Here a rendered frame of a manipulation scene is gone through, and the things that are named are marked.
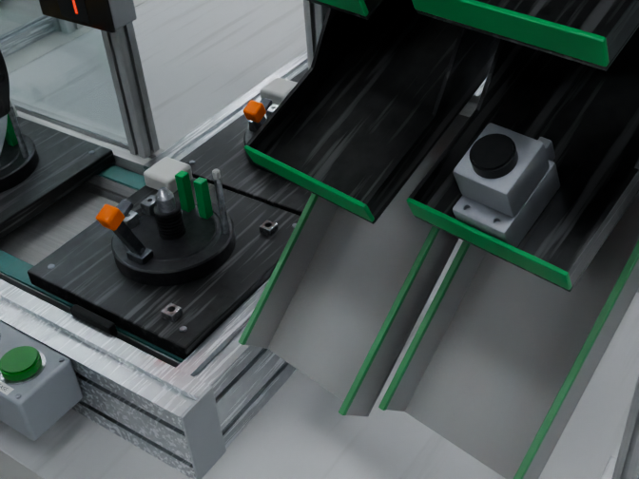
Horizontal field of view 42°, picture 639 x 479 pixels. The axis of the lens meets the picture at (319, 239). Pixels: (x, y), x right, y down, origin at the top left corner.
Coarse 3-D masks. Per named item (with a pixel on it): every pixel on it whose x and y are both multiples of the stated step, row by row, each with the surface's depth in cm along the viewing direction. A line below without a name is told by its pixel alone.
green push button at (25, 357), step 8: (8, 352) 84; (16, 352) 84; (24, 352) 84; (32, 352) 84; (0, 360) 84; (8, 360) 83; (16, 360) 83; (24, 360) 83; (32, 360) 83; (40, 360) 84; (0, 368) 83; (8, 368) 83; (16, 368) 83; (24, 368) 82; (32, 368) 83; (8, 376) 82; (16, 376) 82; (24, 376) 82
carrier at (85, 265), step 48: (144, 192) 106; (192, 192) 105; (96, 240) 98; (144, 240) 94; (192, 240) 94; (240, 240) 97; (48, 288) 94; (96, 288) 92; (144, 288) 91; (192, 288) 91; (240, 288) 90; (144, 336) 87; (192, 336) 85
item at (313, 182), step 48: (384, 0) 72; (336, 48) 70; (384, 48) 70; (432, 48) 68; (480, 48) 63; (288, 96) 69; (336, 96) 70; (384, 96) 68; (432, 96) 66; (288, 144) 69; (336, 144) 67; (384, 144) 65; (432, 144) 63; (336, 192) 62; (384, 192) 61
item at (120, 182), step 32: (64, 128) 122; (128, 160) 114; (96, 192) 117; (128, 192) 112; (32, 224) 111; (64, 224) 110; (0, 256) 101; (32, 256) 106; (32, 288) 96; (160, 352) 87
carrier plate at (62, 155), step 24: (24, 120) 122; (48, 144) 116; (72, 144) 116; (96, 144) 116; (48, 168) 111; (72, 168) 111; (96, 168) 113; (24, 192) 107; (48, 192) 107; (0, 216) 104; (24, 216) 105
